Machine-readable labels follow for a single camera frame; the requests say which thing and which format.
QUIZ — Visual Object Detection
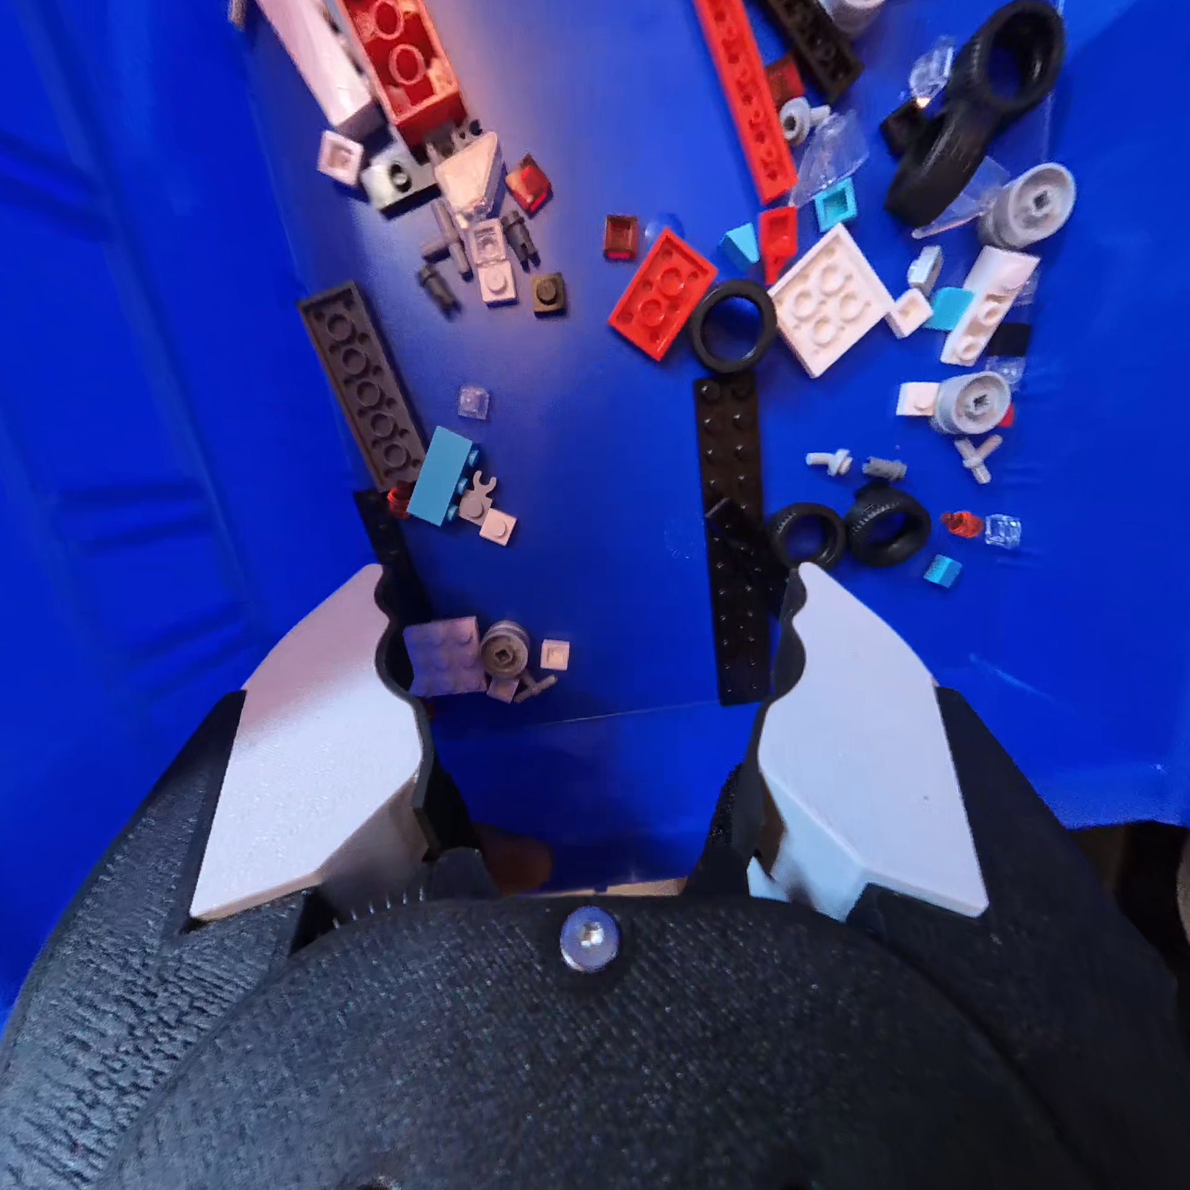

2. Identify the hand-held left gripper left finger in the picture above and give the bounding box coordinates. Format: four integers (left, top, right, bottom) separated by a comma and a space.
188, 562, 495, 922

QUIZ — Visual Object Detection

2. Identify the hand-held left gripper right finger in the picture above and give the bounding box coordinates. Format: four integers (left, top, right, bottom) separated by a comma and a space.
685, 562, 990, 924

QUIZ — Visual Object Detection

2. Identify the blue plastic bin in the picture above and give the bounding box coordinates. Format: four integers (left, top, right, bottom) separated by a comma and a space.
0, 0, 1190, 1019

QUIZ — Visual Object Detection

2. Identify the pile of lego pieces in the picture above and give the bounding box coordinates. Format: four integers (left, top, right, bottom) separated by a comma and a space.
232, 0, 1079, 708

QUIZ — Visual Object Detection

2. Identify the person's left hand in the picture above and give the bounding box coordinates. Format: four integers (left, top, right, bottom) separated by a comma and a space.
483, 826, 555, 894

